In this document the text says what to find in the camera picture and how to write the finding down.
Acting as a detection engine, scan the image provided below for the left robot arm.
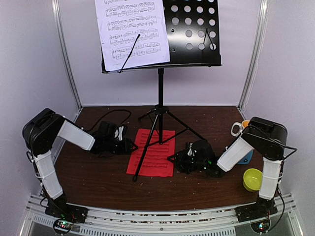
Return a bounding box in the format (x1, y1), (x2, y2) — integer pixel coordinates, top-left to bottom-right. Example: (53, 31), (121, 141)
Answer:
(22, 108), (138, 218)

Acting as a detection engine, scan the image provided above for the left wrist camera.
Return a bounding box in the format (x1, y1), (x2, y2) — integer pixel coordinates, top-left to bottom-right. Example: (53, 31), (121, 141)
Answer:
(114, 124), (127, 141)

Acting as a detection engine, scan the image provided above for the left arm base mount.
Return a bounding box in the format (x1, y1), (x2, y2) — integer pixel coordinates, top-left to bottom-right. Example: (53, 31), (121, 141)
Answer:
(45, 204), (88, 235)

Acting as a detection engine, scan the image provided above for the right aluminium frame post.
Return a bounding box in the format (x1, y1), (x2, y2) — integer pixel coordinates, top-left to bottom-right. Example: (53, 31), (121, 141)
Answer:
(238, 0), (270, 112)

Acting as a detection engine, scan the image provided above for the lavender sheet music page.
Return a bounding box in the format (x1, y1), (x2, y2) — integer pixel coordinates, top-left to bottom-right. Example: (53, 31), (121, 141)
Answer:
(94, 0), (170, 72)

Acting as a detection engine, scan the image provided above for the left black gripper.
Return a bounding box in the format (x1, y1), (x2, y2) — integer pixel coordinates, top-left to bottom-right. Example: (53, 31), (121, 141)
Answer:
(105, 138), (138, 155)

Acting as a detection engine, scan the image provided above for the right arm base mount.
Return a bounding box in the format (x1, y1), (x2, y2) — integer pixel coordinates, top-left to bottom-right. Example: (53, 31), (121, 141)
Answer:
(235, 203), (278, 234)

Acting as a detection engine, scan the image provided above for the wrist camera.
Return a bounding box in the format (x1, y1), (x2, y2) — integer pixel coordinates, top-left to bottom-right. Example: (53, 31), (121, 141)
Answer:
(114, 124), (127, 141)
(185, 142), (195, 157)

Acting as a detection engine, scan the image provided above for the white mug orange inside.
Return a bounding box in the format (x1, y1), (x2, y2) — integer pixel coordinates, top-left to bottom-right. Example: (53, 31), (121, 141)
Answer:
(230, 120), (250, 137)

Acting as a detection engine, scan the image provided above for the left aluminium frame post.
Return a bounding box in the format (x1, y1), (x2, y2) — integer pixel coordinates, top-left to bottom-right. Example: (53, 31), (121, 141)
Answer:
(51, 0), (83, 110)

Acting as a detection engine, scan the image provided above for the aluminium frame post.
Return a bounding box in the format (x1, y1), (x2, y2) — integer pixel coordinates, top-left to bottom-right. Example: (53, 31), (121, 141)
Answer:
(51, 0), (83, 110)
(238, 0), (270, 112)

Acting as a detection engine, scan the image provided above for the front aluminium rail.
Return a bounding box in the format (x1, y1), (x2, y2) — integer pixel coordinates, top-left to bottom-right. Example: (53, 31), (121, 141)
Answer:
(18, 194), (305, 236)

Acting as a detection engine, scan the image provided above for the blue metronome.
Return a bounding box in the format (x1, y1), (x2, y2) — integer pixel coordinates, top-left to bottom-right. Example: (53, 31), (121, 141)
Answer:
(238, 150), (253, 165)

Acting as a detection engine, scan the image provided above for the black music stand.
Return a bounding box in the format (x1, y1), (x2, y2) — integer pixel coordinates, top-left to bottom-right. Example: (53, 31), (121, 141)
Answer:
(100, 0), (223, 182)

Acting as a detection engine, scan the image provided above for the yellow-green bowl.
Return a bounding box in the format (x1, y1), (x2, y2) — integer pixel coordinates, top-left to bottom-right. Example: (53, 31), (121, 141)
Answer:
(243, 168), (262, 192)

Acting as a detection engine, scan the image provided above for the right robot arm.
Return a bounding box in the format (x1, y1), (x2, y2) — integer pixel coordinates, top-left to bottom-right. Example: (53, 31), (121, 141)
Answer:
(167, 117), (297, 217)

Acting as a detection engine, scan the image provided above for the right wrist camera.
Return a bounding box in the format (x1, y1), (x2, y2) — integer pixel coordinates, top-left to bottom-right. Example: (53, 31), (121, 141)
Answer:
(185, 142), (195, 157)

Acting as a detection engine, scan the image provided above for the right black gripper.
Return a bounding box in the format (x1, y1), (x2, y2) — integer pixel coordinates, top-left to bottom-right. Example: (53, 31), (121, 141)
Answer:
(167, 149), (207, 175)

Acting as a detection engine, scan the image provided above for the red sheet music page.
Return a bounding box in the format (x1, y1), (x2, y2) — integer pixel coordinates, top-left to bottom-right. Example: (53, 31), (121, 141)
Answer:
(126, 129), (175, 177)

